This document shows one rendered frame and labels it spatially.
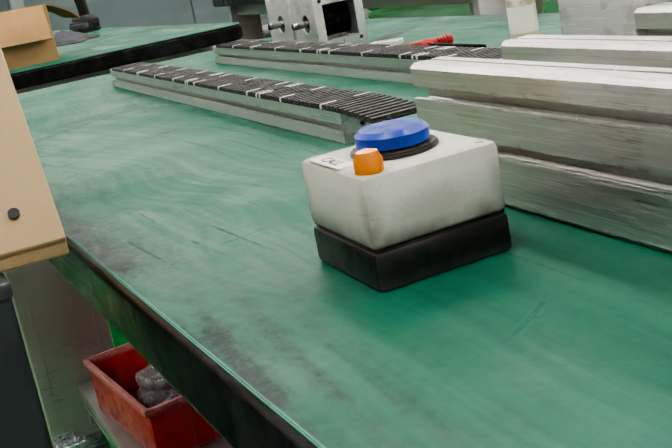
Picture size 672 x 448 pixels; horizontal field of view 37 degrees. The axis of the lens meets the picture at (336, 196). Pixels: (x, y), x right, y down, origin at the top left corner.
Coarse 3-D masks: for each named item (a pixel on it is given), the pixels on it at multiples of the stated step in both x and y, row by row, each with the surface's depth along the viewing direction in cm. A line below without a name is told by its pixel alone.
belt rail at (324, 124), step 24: (120, 72) 165; (168, 96) 140; (192, 96) 131; (216, 96) 119; (240, 96) 111; (264, 120) 105; (288, 120) 99; (312, 120) 95; (336, 120) 88; (360, 120) 88
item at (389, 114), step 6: (396, 108) 82; (402, 108) 82; (408, 108) 81; (414, 108) 81; (372, 114) 81; (378, 114) 81; (384, 114) 81; (390, 114) 81; (396, 114) 81; (402, 114) 81; (408, 114) 81; (366, 120) 81; (372, 120) 80; (378, 120) 80; (384, 120) 80
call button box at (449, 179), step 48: (432, 144) 52; (480, 144) 51; (336, 192) 51; (384, 192) 49; (432, 192) 50; (480, 192) 51; (336, 240) 53; (384, 240) 49; (432, 240) 50; (480, 240) 51; (384, 288) 50
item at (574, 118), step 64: (448, 64) 63; (512, 64) 58; (576, 64) 54; (640, 64) 57; (448, 128) 64; (512, 128) 57; (576, 128) 51; (640, 128) 47; (512, 192) 59; (576, 192) 53; (640, 192) 48
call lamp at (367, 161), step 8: (360, 152) 49; (368, 152) 48; (376, 152) 49; (360, 160) 48; (368, 160) 48; (376, 160) 48; (360, 168) 49; (368, 168) 48; (376, 168) 49; (384, 168) 49
